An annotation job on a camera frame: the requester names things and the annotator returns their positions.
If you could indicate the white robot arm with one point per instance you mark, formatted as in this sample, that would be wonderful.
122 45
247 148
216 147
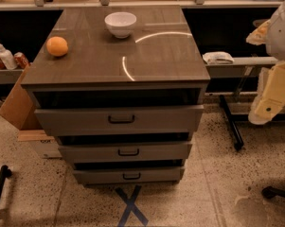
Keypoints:
275 40

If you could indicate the grey drawer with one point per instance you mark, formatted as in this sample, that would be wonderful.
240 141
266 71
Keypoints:
105 121
134 175
125 152

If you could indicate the grey bottom drawer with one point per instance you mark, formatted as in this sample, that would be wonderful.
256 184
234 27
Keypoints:
134 175

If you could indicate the brown cardboard box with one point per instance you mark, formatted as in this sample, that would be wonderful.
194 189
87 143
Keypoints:
18 108

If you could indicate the black table leg frame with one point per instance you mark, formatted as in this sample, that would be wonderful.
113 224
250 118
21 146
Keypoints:
232 119

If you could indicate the grey drawer cabinet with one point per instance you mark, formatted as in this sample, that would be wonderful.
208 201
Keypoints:
158 65

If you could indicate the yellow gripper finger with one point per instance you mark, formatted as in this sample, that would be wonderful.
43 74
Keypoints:
258 36

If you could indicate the orange fruit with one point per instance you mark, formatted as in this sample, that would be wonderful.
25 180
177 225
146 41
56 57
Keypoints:
57 46

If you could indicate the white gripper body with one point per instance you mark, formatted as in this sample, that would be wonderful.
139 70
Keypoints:
281 37

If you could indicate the blue tape cross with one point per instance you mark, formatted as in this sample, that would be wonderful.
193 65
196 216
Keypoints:
131 207

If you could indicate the white box on floor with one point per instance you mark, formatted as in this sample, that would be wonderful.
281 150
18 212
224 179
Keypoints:
45 146

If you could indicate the white ceramic bowl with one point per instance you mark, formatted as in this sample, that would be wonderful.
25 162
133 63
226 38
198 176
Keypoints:
120 24

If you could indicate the grey top drawer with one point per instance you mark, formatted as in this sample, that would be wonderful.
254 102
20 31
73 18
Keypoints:
105 121

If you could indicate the black chair base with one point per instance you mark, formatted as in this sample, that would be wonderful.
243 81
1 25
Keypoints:
271 192

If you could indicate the folded white cloth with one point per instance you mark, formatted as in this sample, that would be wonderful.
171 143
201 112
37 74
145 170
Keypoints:
218 57

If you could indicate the white pump bottle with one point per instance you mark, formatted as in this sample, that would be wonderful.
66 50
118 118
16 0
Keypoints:
7 58

